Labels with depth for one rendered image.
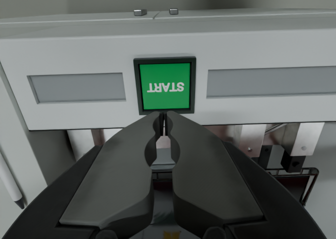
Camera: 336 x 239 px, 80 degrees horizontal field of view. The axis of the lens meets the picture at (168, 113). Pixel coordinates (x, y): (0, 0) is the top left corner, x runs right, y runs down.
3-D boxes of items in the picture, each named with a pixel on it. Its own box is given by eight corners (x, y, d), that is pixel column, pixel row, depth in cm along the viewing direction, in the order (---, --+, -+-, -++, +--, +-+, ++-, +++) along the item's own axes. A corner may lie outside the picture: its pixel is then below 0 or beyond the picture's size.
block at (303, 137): (301, 144, 33) (313, 156, 30) (280, 145, 33) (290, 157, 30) (316, 99, 29) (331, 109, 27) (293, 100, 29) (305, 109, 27)
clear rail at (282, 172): (314, 171, 35) (319, 177, 33) (94, 177, 35) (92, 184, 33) (316, 165, 34) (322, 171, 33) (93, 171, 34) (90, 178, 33)
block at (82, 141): (103, 150, 33) (98, 163, 30) (83, 151, 33) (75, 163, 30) (94, 106, 29) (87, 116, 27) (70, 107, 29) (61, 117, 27)
